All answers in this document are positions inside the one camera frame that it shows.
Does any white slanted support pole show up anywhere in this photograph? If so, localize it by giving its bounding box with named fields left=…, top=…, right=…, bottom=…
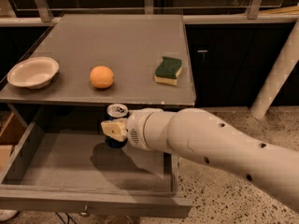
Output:
left=249, top=20, right=299, bottom=119

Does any orange fruit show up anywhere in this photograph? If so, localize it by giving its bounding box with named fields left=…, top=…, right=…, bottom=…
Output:
left=90, top=65, right=114, bottom=89

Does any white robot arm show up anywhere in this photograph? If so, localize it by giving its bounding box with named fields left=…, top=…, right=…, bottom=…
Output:
left=101, top=108, right=299, bottom=212

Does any wooden box at left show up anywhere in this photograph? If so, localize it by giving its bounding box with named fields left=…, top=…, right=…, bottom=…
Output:
left=0, top=113, right=25, bottom=172

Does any blue cable on floor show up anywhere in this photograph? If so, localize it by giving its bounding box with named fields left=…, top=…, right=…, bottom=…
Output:
left=55, top=212, right=78, bottom=224

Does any metal drawer knob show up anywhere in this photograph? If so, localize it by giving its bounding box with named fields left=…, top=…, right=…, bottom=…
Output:
left=79, top=205, right=90, bottom=217

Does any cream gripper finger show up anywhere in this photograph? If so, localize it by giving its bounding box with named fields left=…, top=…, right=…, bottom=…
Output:
left=101, top=119, right=127, bottom=142

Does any green yellow sponge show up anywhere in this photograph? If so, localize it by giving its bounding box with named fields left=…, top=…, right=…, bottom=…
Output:
left=154, top=57, right=182, bottom=86

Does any white bowl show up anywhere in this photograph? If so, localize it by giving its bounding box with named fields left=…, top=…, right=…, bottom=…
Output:
left=7, top=57, right=59, bottom=90

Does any grey cabinet with top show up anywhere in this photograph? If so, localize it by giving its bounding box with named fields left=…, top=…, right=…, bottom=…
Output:
left=0, top=13, right=197, bottom=161

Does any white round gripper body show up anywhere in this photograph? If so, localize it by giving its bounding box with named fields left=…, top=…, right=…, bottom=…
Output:
left=126, top=108, right=162, bottom=150

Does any dark low cabinet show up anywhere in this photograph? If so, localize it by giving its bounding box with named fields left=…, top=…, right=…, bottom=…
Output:
left=186, top=22, right=294, bottom=107

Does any open grey top drawer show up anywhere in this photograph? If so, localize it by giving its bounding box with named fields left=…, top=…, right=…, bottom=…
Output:
left=0, top=105, right=192, bottom=218

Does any blue pepsi can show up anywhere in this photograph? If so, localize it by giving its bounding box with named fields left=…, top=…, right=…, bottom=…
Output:
left=105, top=104, right=129, bottom=148

